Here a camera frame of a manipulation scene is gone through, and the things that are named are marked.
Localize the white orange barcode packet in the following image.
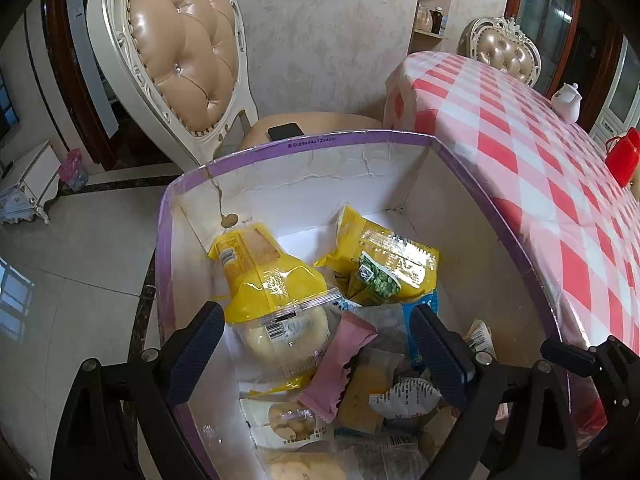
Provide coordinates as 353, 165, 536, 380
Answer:
464, 319, 497, 362

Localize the yellow cake clear packet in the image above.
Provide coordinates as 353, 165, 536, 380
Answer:
338, 349, 407, 436

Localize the white printed snack packet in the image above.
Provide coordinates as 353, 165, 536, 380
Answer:
369, 377, 444, 419

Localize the dark wooden door frame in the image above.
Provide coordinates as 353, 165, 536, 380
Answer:
39, 0, 122, 167

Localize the white glass-door cabinet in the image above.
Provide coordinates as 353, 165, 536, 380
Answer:
589, 34, 640, 147

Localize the brown framed glass door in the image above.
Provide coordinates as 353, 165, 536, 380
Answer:
504, 0, 627, 132

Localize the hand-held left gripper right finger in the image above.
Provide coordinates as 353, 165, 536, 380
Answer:
409, 304, 577, 480

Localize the white low cabinet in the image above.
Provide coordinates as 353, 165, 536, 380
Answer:
0, 139, 64, 226

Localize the red thermos jug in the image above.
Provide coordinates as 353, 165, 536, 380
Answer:
604, 127, 640, 189

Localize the flat screen television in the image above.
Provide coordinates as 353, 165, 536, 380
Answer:
0, 66, 22, 142

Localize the red white checked tablecloth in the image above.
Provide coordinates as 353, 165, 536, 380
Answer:
382, 50, 640, 442

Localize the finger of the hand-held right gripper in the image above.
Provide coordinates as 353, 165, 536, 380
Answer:
539, 334, 640, 412

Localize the clear crumpled snack packet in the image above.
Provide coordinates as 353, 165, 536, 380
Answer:
330, 429, 427, 480

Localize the cream tufted dining chair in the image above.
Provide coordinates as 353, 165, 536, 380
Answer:
457, 16, 543, 89
85, 0, 382, 172

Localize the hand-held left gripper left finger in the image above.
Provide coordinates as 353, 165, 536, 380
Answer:
50, 301, 227, 480

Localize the round white bun packet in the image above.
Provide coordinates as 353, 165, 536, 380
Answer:
234, 304, 337, 377

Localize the pink snack packet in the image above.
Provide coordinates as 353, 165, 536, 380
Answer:
297, 310, 379, 421

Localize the black smartphone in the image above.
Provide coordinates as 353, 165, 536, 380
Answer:
267, 122, 306, 142

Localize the round biscuits clear packet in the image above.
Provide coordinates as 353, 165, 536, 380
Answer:
239, 394, 332, 449

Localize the blue white snack packet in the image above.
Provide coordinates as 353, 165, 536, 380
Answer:
400, 289, 442, 367

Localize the white teapot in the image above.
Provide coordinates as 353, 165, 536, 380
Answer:
551, 82, 584, 122

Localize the white box with purple rim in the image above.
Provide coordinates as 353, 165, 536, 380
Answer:
154, 129, 573, 480

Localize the pink plastic bag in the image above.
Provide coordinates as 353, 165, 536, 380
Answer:
57, 148, 90, 192

